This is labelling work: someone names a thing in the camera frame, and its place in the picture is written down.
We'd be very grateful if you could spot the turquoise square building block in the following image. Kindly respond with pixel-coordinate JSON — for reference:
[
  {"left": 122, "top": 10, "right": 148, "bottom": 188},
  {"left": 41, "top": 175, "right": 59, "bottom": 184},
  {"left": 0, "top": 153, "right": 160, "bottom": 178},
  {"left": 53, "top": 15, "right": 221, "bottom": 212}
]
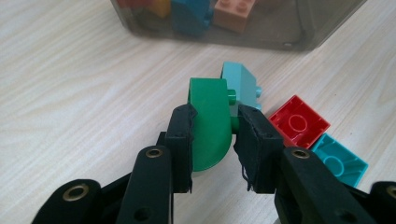
[{"left": 311, "top": 133, "right": 369, "bottom": 189}]

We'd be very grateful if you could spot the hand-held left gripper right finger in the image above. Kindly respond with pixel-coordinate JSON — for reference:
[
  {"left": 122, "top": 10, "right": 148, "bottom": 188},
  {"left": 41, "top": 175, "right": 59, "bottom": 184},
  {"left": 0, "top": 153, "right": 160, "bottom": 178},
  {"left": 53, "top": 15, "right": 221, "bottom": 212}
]
[{"left": 233, "top": 104, "right": 285, "bottom": 193}]

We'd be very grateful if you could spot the green curved building block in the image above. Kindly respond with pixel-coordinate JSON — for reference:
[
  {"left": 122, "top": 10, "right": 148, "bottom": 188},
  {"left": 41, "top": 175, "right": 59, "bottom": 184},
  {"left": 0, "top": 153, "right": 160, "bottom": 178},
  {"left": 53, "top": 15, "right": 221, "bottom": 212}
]
[{"left": 187, "top": 77, "right": 241, "bottom": 173}]

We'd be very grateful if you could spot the transparent grey storage bin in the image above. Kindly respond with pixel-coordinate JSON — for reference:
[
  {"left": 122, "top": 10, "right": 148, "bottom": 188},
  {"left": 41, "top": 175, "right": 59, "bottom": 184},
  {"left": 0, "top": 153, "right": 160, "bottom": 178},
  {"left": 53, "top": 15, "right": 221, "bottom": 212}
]
[{"left": 109, "top": 0, "right": 368, "bottom": 52}]

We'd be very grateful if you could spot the orange building block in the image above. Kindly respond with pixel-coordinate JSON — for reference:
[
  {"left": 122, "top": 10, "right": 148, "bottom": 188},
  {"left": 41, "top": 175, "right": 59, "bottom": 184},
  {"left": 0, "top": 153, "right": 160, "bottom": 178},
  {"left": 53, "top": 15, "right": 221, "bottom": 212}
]
[{"left": 148, "top": 0, "right": 173, "bottom": 19}]

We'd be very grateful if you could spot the light teal sloped building block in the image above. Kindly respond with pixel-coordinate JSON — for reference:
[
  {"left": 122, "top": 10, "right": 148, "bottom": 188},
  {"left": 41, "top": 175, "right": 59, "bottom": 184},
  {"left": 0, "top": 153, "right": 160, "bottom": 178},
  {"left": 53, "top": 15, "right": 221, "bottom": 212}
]
[{"left": 220, "top": 61, "right": 263, "bottom": 111}]

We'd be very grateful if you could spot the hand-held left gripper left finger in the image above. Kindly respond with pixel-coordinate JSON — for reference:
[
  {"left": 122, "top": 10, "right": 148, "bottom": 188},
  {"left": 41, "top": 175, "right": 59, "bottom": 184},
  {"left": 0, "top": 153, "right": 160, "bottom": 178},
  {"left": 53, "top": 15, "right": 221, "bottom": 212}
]
[{"left": 157, "top": 103, "right": 198, "bottom": 194}]

